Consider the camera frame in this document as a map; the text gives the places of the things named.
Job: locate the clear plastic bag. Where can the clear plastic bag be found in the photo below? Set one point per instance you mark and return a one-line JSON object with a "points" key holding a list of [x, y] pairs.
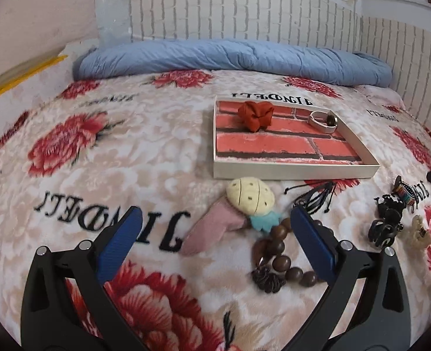
{"points": [[111, 7]]}

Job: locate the multicoloured hair clip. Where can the multicoloured hair clip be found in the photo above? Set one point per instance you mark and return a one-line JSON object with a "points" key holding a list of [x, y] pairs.
{"points": [[407, 192]]}

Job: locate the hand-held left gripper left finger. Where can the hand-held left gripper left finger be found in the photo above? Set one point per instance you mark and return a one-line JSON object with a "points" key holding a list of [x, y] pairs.
{"points": [[122, 239]]}

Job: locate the red fabric scrunchie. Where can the red fabric scrunchie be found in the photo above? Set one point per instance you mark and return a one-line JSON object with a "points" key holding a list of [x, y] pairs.
{"points": [[255, 115]]}

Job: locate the blue quilt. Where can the blue quilt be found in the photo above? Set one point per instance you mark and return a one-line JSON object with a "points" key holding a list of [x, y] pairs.
{"points": [[237, 58]]}

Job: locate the yellow plastic strip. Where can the yellow plastic strip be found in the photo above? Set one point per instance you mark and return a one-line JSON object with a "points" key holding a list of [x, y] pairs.
{"points": [[25, 75]]}

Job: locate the white tray with brick lining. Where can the white tray with brick lining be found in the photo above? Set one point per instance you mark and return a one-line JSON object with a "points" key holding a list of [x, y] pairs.
{"points": [[273, 146]]}

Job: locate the beige hair claw clip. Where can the beige hair claw clip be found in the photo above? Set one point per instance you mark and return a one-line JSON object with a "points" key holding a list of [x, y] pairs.
{"points": [[419, 232]]}

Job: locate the cream and pink plush toy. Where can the cream and pink plush toy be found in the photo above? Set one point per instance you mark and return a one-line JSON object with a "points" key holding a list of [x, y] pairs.
{"points": [[250, 193]]}

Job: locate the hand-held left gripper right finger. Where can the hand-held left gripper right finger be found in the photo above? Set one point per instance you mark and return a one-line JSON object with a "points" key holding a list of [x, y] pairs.
{"points": [[312, 245]]}

